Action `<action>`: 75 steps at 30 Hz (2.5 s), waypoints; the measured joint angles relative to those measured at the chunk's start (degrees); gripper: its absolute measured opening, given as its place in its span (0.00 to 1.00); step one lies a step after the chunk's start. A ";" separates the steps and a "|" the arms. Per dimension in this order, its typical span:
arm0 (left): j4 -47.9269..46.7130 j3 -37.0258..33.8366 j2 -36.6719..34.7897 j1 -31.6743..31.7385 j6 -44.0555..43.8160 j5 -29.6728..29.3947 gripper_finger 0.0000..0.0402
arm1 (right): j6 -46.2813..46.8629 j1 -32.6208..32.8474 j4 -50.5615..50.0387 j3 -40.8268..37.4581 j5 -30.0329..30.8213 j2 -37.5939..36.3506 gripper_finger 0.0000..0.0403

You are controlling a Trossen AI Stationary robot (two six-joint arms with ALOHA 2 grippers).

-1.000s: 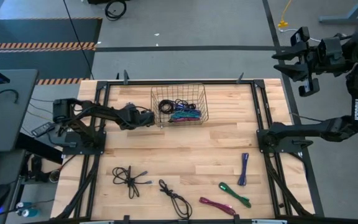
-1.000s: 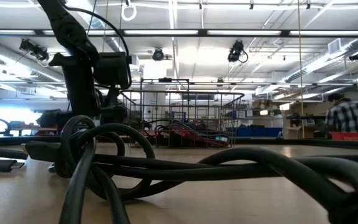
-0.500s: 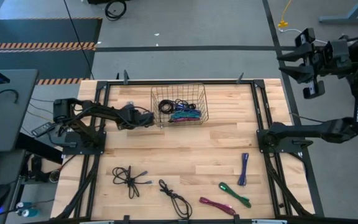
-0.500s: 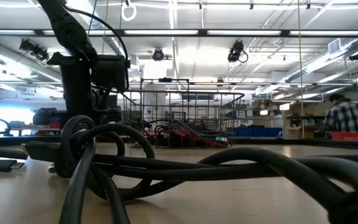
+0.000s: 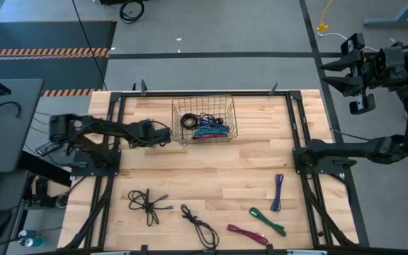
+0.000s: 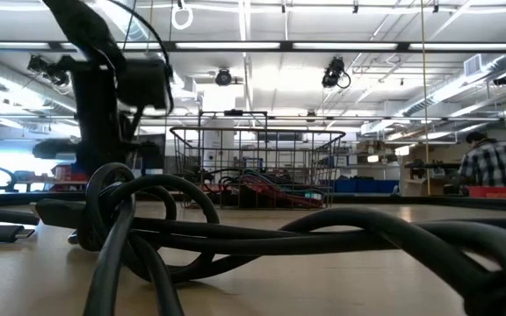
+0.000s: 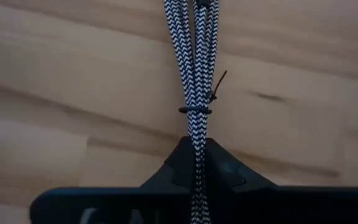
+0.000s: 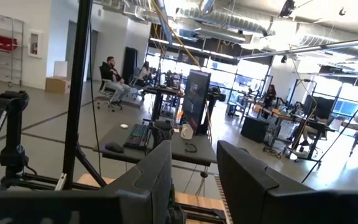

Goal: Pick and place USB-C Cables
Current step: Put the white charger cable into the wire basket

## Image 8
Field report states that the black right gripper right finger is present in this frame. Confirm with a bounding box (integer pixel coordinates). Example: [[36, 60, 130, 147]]
[[217, 140, 316, 224]]

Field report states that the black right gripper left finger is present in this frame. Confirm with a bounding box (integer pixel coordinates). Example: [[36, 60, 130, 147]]
[[101, 140, 173, 224]]

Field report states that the black side desk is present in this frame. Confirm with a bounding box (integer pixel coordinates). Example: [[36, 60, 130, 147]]
[[93, 123, 219, 167]]

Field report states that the black keyboard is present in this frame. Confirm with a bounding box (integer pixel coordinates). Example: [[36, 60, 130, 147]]
[[122, 123, 152, 151]]

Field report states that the black computer mouse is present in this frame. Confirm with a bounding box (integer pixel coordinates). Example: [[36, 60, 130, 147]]
[[104, 141, 126, 154]]

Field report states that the white mug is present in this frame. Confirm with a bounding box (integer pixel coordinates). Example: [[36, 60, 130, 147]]
[[180, 123, 195, 141]]

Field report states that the black floor cabinet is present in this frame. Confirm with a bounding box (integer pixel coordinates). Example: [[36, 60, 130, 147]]
[[240, 115, 270, 144]]

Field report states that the black desk monitor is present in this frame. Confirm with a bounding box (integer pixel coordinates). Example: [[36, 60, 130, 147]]
[[181, 68, 213, 134]]

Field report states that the person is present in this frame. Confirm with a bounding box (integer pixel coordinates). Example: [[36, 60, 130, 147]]
[[100, 55, 134, 110], [265, 83, 278, 108], [137, 61, 151, 82]]

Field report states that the office chair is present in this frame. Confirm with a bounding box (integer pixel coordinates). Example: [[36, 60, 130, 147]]
[[96, 65, 124, 112]]

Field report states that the cardboard box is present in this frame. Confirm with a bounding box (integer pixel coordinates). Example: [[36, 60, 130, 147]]
[[44, 76, 71, 94]]

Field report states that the red storage bin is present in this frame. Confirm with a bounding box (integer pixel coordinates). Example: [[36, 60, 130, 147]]
[[0, 34, 18, 52]]

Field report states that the black curved strap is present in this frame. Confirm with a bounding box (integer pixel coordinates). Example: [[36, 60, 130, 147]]
[[184, 142, 198, 154]]

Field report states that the black hanging cable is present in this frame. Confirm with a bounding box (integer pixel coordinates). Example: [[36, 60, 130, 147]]
[[88, 23, 103, 175]]

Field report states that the black aluminium rig frame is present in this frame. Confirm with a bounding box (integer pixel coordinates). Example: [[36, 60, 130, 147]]
[[1, 0, 229, 224]]

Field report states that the yellow hanging cable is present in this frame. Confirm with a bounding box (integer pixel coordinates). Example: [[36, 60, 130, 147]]
[[150, 0, 203, 71]]

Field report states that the white wire shelf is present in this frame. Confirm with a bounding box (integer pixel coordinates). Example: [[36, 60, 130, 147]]
[[0, 11, 25, 88]]

